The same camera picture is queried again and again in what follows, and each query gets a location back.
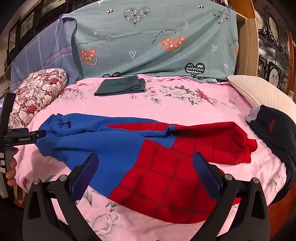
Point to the white quilted pillow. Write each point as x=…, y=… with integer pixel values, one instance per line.
x=261, y=90

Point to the blue sweatshirt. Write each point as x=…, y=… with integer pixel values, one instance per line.
x=148, y=162

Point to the red floral pillow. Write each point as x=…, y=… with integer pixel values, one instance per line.
x=38, y=92

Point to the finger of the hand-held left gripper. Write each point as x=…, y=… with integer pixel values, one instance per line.
x=27, y=136

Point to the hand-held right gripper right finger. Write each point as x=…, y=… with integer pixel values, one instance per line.
x=206, y=176

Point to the blue plaid cloth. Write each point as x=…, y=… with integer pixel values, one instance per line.
x=44, y=53

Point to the grey cloth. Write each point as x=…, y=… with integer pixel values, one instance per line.
x=252, y=114

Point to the dark wooden display cabinet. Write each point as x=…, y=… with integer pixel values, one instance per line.
x=275, y=51

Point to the pink floral bedsheet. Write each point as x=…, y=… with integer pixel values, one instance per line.
x=175, y=106

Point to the green heart printed sheet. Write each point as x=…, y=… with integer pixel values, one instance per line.
x=152, y=41

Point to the dark navy garment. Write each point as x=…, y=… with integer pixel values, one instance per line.
x=275, y=134

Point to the person's left hand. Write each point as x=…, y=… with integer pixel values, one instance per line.
x=12, y=165

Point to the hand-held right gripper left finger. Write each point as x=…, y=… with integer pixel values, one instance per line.
x=85, y=172

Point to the folded dark green cloth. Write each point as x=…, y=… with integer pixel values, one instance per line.
x=121, y=85

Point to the wooden bed frame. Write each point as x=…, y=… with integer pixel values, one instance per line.
x=248, y=34

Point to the black framed picture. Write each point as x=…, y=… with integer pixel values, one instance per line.
x=27, y=24
x=13, y=39

